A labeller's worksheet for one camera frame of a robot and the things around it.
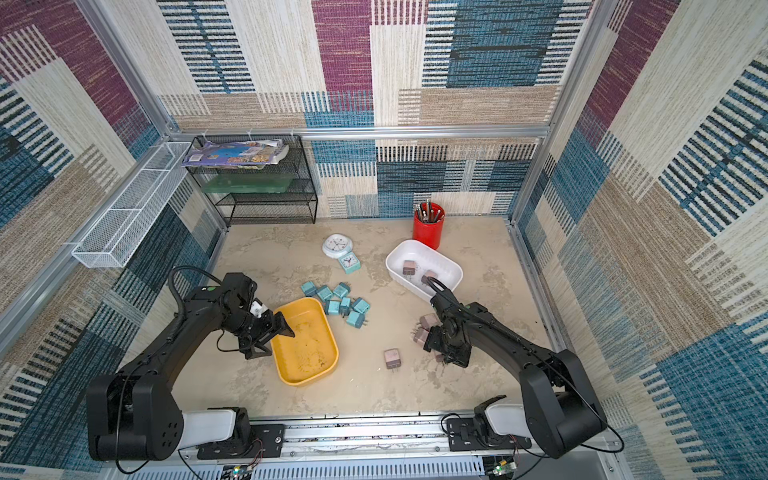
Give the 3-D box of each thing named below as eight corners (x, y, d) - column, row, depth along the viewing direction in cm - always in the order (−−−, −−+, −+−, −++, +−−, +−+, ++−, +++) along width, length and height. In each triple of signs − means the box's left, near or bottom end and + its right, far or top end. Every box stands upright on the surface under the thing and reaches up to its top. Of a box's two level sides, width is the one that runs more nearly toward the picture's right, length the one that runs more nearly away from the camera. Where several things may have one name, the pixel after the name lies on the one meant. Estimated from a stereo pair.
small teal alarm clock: (346, 275, 106) (346, 271, 104) (338, 260, 110) (337, 256, 108) (362, 268, 108) (362, 264, 106) (354, 254, 112) (353, 250, 110)
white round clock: (329, 261, 110) (328, 256, 108) (319, 245, 115) (317, 240, 113) (355, 249, 114) (354, 244, 111) (344, 234, 118) (343, 229, 116)
